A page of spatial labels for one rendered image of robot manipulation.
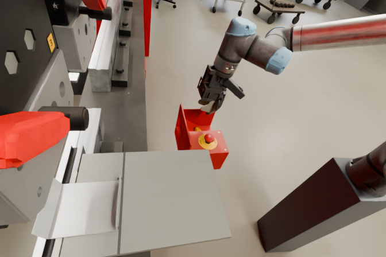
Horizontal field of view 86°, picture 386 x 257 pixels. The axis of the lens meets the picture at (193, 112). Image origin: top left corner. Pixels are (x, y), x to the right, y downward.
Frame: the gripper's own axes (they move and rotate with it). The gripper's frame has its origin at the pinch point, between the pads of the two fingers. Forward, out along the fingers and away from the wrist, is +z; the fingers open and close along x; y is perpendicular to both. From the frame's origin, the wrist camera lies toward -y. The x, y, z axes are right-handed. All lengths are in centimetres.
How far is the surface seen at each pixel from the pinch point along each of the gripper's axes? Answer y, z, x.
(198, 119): 0.7, 9.3, -4.5
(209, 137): 1.6, 3.0, 10.1
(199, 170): 16.8, -14.8, 32.7
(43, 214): 43, -15, 39
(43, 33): 40, -41, 33
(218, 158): -2.7, 9.3, 15.1
